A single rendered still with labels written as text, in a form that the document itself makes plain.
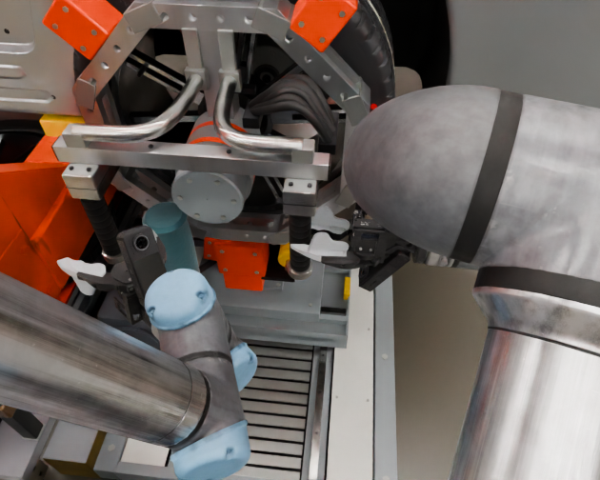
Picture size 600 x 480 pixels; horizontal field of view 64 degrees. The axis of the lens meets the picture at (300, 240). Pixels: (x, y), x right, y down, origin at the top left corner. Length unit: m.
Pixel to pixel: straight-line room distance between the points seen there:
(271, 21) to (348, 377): 1.04
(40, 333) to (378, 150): 0.25
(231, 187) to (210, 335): 0.35
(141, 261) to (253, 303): 0.79
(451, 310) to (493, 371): 1.48
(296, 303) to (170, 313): 0.95
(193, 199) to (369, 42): 0.41
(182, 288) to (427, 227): 0.32
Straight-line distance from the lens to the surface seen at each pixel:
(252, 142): 0.70
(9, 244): 1.07
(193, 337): 0.53
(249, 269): 1.20
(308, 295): 1.47
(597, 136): 0.32
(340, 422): 1.45
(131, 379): 0.40
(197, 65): 0.87
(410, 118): 0.32
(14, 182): 1.10
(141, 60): 1.04
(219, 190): 0.83
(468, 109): 0.31
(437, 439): 1.56
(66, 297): 1.57
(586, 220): 0.30
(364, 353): 1.55
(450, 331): 1.74
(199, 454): 0.48
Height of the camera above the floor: 1.42
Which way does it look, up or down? 48 degrees down
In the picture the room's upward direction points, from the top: straight up
